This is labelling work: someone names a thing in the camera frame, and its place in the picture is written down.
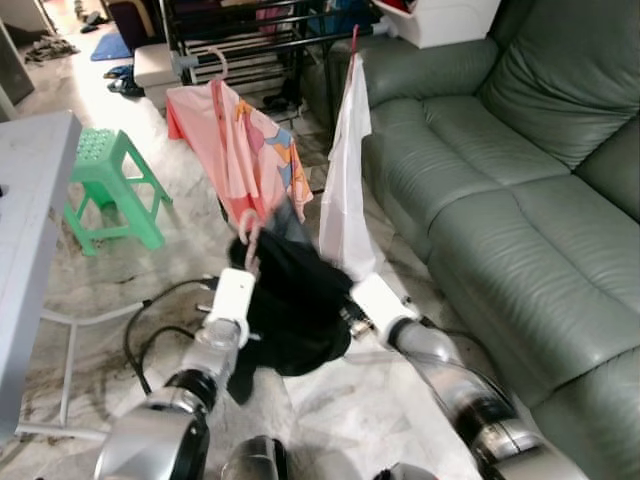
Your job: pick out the dark navy garment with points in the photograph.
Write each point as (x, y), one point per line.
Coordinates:
(295, 310)

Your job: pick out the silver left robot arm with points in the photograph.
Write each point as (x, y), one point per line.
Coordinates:
(170, 400)

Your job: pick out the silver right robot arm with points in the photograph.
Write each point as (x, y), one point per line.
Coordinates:
(470, 400)

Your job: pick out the red clothes hanger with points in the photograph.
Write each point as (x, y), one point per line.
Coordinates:
(354, 42)

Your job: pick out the grey robot right leg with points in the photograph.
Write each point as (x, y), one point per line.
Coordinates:
(405, 472)

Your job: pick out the grey robot leg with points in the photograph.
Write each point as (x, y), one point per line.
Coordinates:
(255, 460)
(405, 472)

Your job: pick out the grey robot left leg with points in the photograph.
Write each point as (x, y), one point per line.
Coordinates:
(255, 460)

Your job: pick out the grey-green leather sofa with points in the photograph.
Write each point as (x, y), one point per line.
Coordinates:
(500, 200)

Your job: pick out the pink printed garment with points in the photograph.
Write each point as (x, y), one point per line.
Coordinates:
(235, 150)

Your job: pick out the green plastic stool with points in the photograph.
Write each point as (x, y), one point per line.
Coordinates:
(110, 185)

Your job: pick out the black clothes drying rack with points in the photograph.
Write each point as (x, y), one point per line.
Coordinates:
(250, 40)

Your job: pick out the white box under rack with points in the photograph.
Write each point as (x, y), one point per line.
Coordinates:
(155, 65)

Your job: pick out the dark pair of slippers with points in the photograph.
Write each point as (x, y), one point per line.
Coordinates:
(125, 82)

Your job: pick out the blue floor mat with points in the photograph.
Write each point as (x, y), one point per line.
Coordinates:
(110, 45)

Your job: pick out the grey cloth heap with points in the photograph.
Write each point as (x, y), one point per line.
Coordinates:
(50, 45)

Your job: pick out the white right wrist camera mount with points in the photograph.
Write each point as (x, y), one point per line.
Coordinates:
(380, 305)

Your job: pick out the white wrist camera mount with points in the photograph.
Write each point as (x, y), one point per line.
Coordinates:
(380, 305)
(232, 295)

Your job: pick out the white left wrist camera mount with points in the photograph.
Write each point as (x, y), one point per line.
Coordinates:
(232, 295)

